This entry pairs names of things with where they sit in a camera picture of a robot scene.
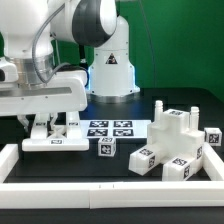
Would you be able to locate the white barrier rail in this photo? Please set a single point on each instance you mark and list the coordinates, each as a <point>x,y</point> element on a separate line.
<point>111,195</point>
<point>212,163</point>
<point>9,156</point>

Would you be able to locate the white chair back frame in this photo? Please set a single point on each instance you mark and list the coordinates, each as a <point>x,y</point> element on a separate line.
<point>66,137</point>

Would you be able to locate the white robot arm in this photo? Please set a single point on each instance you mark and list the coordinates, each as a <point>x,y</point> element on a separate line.
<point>30,82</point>

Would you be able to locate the white tagged cube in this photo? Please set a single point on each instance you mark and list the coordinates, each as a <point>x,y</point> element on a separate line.
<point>107,146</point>
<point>213,136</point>

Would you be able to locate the white front barrier rail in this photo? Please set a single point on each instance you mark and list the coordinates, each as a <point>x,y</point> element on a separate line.
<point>111,195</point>

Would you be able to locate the white left barrier rail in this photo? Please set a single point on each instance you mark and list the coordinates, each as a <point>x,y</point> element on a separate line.
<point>9,156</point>

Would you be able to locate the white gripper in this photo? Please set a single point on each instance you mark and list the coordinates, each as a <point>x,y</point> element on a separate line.
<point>64,93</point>

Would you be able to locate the white chair seat plate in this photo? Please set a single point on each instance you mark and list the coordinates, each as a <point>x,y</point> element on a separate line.
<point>119,129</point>

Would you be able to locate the white seat block with pegs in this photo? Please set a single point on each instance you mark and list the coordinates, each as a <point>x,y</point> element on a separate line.
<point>175,133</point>

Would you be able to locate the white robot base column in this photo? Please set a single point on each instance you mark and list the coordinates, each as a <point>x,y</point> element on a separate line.
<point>112,75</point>

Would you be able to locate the white right barrier rail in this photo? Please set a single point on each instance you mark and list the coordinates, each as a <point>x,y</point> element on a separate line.
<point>212,163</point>

